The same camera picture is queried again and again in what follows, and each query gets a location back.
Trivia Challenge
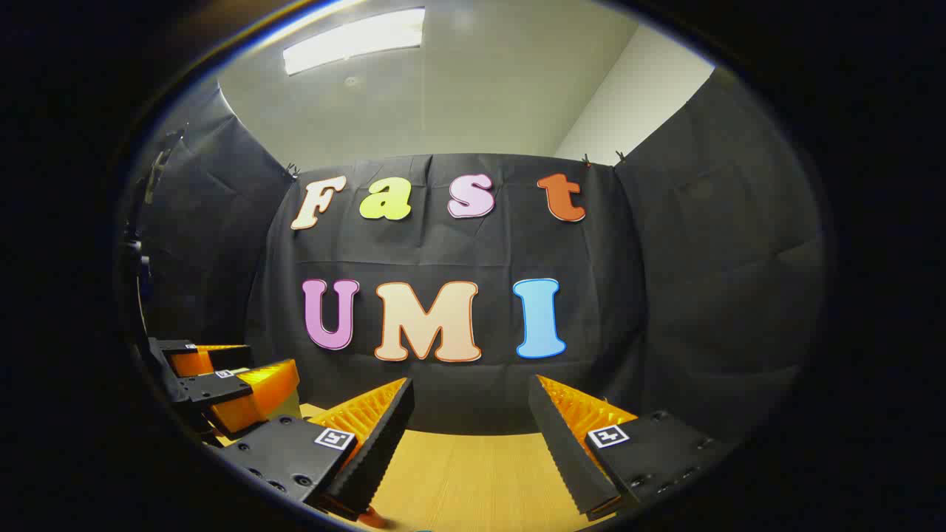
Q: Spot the wooden desktop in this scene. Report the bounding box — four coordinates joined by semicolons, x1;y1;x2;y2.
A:
214;403;616;532

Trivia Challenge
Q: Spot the black backdrop cloth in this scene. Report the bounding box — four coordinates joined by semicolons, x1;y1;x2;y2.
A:
122;66;827;444

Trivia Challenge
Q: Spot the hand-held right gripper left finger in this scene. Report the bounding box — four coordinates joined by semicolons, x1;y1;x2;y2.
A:
220;377;416;528

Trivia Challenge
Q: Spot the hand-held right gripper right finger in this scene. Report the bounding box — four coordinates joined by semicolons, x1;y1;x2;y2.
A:
528;374;740;522

